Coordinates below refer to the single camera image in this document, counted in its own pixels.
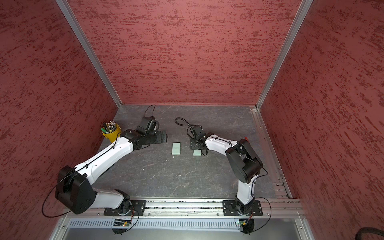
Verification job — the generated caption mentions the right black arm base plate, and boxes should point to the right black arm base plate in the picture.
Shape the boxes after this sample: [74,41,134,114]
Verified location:
[222,200,263,217]

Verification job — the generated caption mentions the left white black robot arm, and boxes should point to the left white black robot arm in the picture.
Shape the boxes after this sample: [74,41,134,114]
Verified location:
[52,129,168,216]

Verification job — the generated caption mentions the pens in cup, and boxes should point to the pens in cup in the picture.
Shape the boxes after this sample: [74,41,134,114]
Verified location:
[101,121,117,134]

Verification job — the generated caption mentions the pale green box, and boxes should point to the pale green box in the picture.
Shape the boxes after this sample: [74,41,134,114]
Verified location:
[172,143,181,156]

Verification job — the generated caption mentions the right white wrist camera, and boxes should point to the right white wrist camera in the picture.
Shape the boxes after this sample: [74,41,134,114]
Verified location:
[190,125,206,142]

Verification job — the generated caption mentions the aluminium corner post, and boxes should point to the aluminium corner post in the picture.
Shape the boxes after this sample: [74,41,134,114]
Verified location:
[56,0,123,108]
[256,0,313,111]

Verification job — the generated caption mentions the yellow pen cup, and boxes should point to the yellow pen cup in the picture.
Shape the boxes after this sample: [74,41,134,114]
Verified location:
[103,124,122,143]

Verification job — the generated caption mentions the front aluminium rail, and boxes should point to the front aluminium rail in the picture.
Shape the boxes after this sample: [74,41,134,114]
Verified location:
[61,197,307,219]

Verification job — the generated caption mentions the right aluminium corner post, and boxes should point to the right aluminium corner post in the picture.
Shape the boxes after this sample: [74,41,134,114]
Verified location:
[256,0,313,111]

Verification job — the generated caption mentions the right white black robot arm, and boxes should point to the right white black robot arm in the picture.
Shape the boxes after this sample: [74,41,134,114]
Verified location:
[190,134,264,216]

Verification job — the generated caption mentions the pale green lift-off lid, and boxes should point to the pale green lift-off lid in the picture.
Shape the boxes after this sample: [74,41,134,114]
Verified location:
[193,150,202,157]

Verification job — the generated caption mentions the left aluminium corner post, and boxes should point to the left aluminium corner post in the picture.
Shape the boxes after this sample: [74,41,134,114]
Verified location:
[56,0,123,108]

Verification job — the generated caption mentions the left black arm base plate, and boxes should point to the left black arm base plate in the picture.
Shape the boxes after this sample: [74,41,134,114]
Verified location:
[104,200,147,217]

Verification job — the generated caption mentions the black cable bottom right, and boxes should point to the black cable bottom right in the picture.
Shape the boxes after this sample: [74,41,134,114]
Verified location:
[356,227,384,240]

